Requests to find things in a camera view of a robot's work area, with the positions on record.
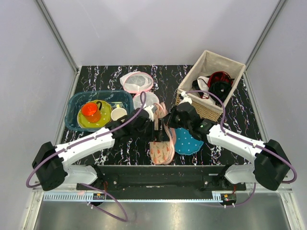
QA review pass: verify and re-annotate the cream cup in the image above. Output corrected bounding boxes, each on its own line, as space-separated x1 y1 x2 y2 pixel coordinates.
111 107 127 121

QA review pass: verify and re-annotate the left aluminium frame post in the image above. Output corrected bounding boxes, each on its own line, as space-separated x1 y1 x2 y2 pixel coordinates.
34 0 79 73

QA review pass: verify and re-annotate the orange plastic lid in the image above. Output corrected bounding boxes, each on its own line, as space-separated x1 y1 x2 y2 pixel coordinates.
81 101 102 123

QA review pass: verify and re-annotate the yellow polka dot plate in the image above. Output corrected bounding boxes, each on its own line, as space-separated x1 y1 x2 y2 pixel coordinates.
77 100 112 129

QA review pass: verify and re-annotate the blue polka dot plate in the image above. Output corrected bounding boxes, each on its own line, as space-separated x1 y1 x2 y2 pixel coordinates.
175 128 203 155

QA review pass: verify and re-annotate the right aluminium frame post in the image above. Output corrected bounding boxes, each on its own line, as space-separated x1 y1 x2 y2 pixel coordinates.
246 0 288 69

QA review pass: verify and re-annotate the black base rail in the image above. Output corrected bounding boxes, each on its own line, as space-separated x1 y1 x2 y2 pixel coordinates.
91 165 246 200

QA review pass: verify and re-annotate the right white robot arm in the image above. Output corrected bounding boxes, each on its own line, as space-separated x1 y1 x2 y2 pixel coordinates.
164 102 291 191

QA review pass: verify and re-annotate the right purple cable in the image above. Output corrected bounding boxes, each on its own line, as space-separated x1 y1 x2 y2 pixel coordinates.
186 90 298 208

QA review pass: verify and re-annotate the red and black bra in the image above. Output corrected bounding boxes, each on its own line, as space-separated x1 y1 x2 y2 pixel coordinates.
207 71 234 102

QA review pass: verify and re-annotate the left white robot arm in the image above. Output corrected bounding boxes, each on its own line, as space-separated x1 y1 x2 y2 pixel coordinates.
30 105 158 191

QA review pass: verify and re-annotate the aluminium frame post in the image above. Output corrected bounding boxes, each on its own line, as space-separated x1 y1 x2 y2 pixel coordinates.
34 0 79 73
246 0 288 69

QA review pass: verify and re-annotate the floral mesh laundry bag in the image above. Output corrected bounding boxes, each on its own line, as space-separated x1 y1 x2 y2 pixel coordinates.
149 103 176 165

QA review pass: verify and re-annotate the teal plastic bin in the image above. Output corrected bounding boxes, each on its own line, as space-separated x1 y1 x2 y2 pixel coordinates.
65 90 134 132

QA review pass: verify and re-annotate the white round mesh bra bag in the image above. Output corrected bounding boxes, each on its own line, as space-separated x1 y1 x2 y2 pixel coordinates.
119 71 159 109

